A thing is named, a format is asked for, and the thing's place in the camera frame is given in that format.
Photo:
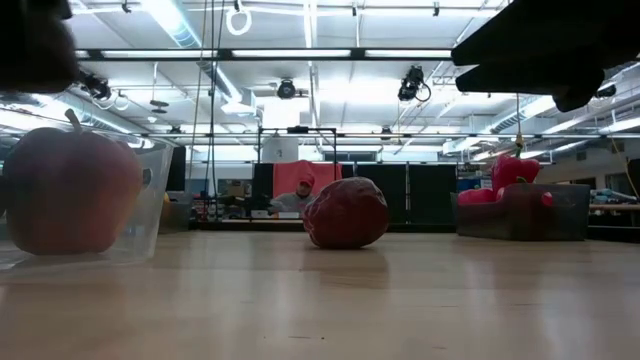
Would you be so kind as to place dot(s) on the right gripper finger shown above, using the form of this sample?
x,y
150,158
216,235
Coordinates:
x,y
540,80
550,35

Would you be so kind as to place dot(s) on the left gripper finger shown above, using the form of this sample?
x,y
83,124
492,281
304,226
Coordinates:
x,y
35,45

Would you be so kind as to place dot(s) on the dark red apple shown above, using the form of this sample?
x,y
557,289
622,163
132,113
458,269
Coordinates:
x,y
70,200
345,220

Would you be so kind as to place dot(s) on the clear plastic bin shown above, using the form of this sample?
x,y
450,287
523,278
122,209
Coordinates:
x,y
155,200

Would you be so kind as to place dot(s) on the small black ceiling device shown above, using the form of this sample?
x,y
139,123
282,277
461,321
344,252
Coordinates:
x,y
607,91

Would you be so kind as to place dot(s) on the blue storage shelf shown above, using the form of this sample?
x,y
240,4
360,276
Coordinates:
x,y
467,184

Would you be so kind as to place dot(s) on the grey plastic bin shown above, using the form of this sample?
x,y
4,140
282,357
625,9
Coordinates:
x,y
182,220
520,225

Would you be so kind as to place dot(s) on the wooden background table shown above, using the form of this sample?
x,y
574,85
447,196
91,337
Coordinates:
x,y
615,206

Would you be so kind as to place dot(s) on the black monitor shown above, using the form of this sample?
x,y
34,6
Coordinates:
x,y
177,170

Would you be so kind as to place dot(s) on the red cloth backdrop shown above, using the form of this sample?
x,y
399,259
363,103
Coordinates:
x,y
330,175

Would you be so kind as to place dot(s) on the round black ceiling fixture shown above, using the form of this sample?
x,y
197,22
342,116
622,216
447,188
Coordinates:
x,y
286,90

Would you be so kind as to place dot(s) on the narrow black partition panel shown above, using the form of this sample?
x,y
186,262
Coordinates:
x,y
262,180

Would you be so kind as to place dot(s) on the white cylinder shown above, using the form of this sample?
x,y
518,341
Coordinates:
x,y
280,150

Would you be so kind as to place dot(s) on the person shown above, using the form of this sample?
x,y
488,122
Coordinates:
x,y
292,202

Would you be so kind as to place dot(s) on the background black ceiling rail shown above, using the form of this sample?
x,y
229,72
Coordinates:
x,y
450,135

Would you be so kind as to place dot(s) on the black overhead camera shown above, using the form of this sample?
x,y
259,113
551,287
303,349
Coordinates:
x,y
411,82

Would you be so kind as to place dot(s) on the thin black stand frame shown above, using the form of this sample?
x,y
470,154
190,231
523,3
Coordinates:
x,y
297,129

